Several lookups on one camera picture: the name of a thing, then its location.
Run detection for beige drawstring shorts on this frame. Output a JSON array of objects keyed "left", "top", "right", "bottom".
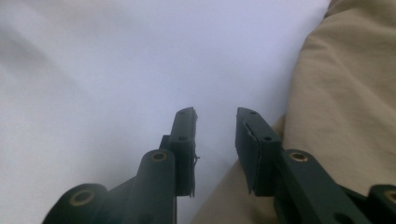
[{"left": 190, "top": 0, "right": 396, "bottom": 224}]

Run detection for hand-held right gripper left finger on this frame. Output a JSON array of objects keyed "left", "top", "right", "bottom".
[{"left": 159, "top": 106, "right": 200, "bottom": 198}]

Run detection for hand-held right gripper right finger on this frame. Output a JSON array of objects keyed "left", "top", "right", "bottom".
[{"left": 234, "top": 106, "right": 285, "bottom": 198}]

